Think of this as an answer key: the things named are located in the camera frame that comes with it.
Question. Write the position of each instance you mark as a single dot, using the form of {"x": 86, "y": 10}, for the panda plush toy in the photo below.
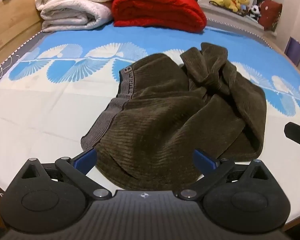
{"x": 255, "y": 12}

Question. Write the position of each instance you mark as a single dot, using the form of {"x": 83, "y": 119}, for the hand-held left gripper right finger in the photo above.
{"x": 203, "y": 160}

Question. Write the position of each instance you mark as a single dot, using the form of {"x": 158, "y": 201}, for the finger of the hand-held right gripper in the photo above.
{"x": 297, "y": 133}

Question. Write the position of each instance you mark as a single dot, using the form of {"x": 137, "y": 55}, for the yellow plush toy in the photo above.
{"x": 243, "y": 0}
{"x": 228, "y": 1}

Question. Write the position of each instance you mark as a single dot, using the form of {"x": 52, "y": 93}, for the folded white blanket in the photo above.
{"x": 75, "y": 5}

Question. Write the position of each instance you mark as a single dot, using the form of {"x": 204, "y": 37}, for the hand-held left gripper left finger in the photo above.
{"x": 86, "y": 158}

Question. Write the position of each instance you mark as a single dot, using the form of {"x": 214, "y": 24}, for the white window ledge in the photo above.
{"x": 222, "y": 15}

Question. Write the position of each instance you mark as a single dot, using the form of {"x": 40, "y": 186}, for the wooden bed frame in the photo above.
{"x": 12, "y": 22}

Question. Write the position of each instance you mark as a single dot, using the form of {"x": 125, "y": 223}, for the dark red cushion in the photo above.
{"x": 271, "y": 13}

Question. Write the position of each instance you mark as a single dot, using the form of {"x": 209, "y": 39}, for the folded red blanket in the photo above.
{"x": 157, "y": 7}

